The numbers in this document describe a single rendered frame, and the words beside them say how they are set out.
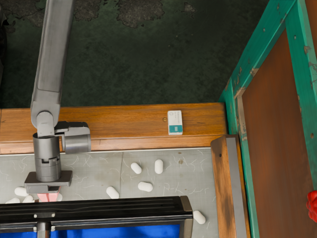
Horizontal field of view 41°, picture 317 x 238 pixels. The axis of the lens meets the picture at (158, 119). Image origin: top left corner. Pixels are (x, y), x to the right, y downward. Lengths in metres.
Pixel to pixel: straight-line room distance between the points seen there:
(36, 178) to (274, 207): 0.53
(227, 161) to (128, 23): 1.26
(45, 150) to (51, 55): 0.21
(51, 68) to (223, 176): 0.46
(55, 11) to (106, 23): 1.24
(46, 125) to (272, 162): 0.47
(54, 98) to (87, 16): 1.26
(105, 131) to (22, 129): 0.21
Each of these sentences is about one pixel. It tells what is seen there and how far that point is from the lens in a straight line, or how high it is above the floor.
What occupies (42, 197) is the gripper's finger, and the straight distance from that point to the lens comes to 1.02.
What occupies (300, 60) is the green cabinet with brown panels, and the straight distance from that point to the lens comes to 0.68.
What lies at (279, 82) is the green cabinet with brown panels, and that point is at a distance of 0.80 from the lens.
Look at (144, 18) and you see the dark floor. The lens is 2.14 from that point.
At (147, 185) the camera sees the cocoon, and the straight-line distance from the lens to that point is 1.06.
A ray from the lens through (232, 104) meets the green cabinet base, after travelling 1.08.
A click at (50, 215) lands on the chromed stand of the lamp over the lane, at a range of 0.72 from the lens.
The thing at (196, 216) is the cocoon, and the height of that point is 0.76.
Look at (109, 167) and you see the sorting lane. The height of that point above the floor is 0.74.
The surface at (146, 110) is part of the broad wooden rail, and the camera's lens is 1.11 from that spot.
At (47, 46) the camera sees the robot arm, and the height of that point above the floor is 1.03.
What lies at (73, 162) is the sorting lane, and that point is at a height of 0.74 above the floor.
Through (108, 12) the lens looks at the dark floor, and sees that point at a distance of 2.16.
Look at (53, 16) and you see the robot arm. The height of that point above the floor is 1.06.
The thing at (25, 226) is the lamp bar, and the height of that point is 1.11.
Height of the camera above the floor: 1.81
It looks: 71 degrees down
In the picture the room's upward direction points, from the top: 10 degrees clockwise
